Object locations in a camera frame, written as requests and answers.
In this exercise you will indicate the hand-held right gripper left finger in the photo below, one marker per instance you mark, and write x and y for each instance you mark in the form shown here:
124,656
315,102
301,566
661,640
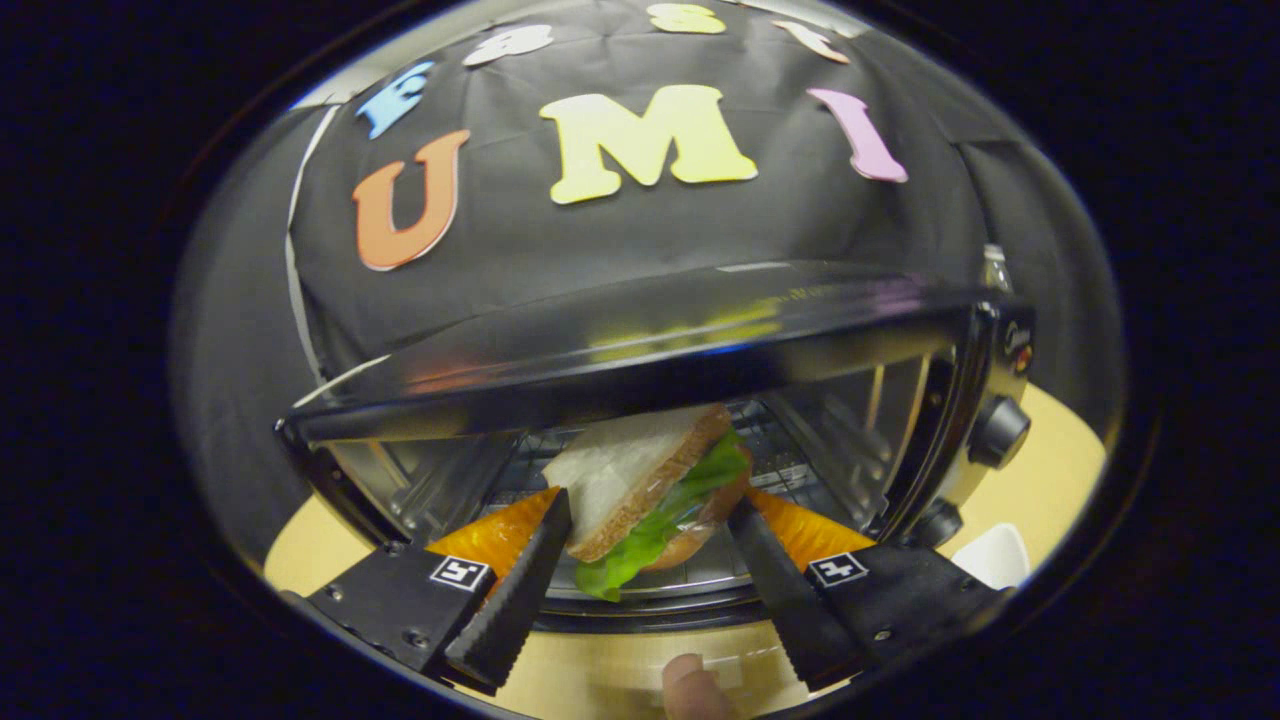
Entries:
515,600

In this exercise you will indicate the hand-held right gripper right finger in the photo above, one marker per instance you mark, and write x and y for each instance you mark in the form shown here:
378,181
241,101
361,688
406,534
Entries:
785,600

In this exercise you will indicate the lettuce sandwich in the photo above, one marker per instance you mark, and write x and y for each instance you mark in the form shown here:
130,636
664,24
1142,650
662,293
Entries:
630,470

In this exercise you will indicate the black electric oven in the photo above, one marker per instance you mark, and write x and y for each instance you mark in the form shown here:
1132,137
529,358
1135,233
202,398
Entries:
650,330

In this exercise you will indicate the white rectangular tray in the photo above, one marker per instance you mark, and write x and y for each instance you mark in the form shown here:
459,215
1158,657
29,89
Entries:
990,560

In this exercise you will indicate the clear plastic water bottle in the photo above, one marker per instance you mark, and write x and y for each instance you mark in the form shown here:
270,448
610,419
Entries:
995,268

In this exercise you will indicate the black backdrop cloth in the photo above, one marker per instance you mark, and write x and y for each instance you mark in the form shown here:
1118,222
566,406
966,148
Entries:
650,230

